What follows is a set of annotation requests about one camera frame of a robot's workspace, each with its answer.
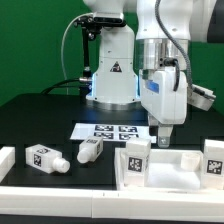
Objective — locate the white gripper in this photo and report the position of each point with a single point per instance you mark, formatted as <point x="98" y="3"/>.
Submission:
<point x="166" y="105"/>

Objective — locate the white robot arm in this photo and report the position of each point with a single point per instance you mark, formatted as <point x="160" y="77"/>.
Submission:
<point x="165" y="29"/>

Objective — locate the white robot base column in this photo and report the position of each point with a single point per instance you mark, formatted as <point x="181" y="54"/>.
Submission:
<point x="115" y="85"/>

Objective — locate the white marker sheet with tags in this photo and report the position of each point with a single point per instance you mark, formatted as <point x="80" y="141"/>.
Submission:
<point x="116" y="133"/>

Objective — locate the white front fence bar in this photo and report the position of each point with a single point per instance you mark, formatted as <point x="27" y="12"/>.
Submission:
<point x="205" y="206"/>

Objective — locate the white fence bar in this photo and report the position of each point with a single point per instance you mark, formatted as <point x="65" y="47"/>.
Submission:
<point x="7" y="161"/>
<point x="205" y="206"/>

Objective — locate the white left fence bar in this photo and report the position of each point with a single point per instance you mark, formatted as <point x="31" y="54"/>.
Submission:
<point x="7" y="161"/>

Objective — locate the grey camera on black stand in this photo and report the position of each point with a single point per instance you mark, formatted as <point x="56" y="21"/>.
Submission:
<point x="91" y="25"/>

